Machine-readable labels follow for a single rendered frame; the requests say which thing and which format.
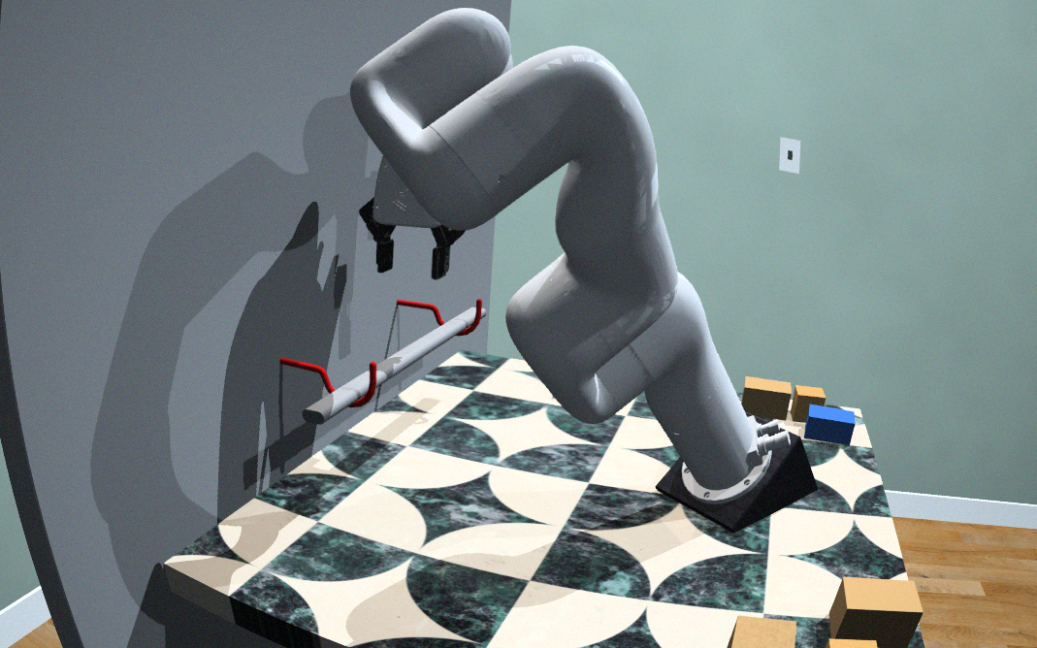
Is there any light grey metal tube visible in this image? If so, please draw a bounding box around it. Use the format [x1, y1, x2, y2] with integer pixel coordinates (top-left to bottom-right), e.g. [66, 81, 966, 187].
[302, 308, 476, 425]

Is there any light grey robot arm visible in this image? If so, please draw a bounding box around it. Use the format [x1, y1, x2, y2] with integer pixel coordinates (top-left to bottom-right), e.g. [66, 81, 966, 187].
[351, 8, 791, 504]

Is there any grey wall panel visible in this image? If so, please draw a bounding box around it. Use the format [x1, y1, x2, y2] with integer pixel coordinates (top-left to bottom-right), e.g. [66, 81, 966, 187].
[0, 0, 511, 648]

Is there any blue rectangular block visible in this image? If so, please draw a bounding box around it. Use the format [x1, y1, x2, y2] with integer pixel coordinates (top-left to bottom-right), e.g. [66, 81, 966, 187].
[804, 405, 856, 445]

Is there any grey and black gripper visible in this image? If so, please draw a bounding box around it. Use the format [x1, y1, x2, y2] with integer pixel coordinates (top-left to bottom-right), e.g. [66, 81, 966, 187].
[359, 154, 465, 279]

